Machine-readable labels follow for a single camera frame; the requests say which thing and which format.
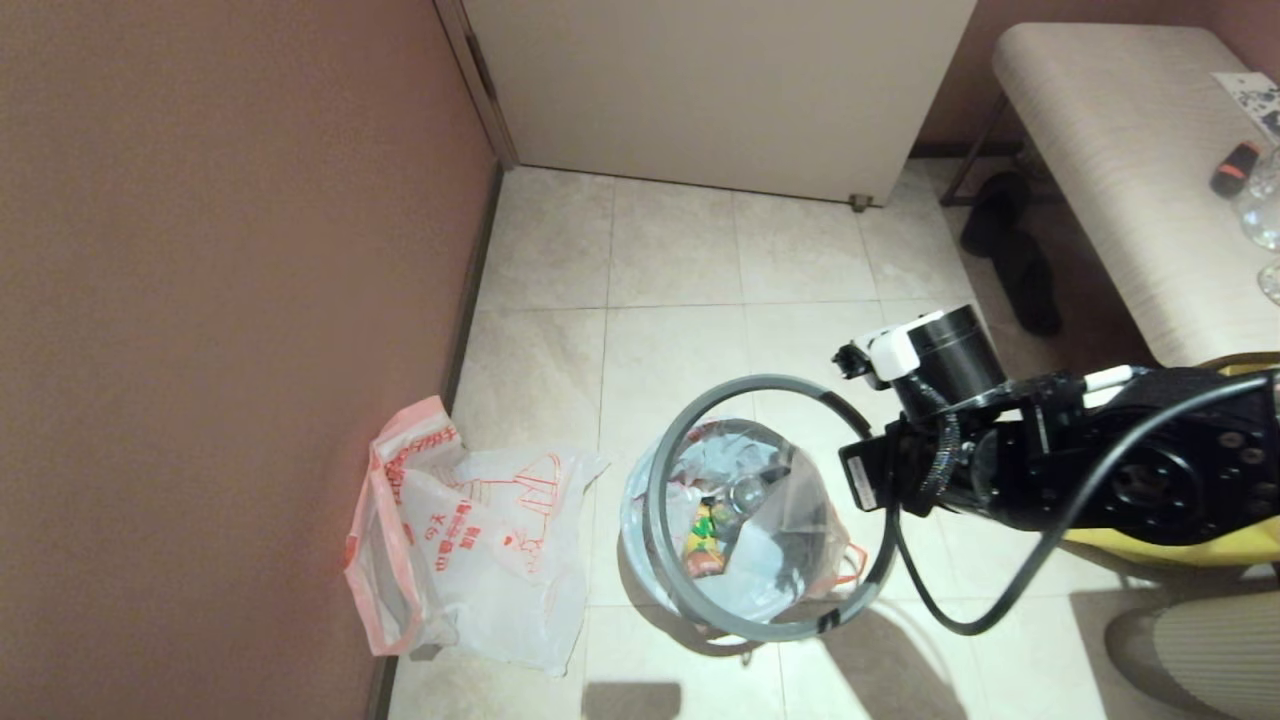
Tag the grey skirting board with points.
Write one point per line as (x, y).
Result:
(470, 290)

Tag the beige door frame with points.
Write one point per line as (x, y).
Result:
(478, 80)

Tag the empty white red-printed trash bag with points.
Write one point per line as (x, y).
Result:
(480, 560)

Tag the black marker with red band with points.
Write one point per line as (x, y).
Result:
(1233, 170)

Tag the white leaflet with blue print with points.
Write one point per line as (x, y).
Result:
(1252, 96)

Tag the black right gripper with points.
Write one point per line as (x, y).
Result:
(1000, 460)

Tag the light woodgrain desk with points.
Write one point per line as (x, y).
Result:
(1130, 150)

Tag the clear wine glass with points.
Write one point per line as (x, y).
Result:
(1262, 215)
(1270, 282)

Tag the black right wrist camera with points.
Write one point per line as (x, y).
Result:
(950, 360)

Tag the colourful snack packet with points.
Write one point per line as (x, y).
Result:
(705, 540)

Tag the small metal door stop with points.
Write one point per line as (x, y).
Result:
(858, 203)

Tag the white door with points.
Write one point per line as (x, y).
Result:
(720, 90)

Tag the clear plastic bottle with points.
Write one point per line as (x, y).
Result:
(745, 492)

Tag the yellow fabric bag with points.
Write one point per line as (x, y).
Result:
(1230, 555)

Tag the white red-printed trash bag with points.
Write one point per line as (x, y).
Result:
(800, 520)
(480, 560)

